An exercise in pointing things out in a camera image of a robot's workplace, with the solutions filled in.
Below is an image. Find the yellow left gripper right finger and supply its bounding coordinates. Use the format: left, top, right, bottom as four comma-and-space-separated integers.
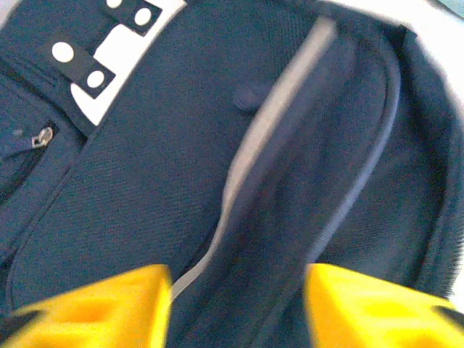
306, 262, 464, 348

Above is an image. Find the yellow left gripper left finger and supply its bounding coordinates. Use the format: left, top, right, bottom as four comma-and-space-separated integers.
0, 263, 173, 348

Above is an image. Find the navy blue backpack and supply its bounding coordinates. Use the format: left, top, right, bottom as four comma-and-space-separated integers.
0, 0, 464, 348

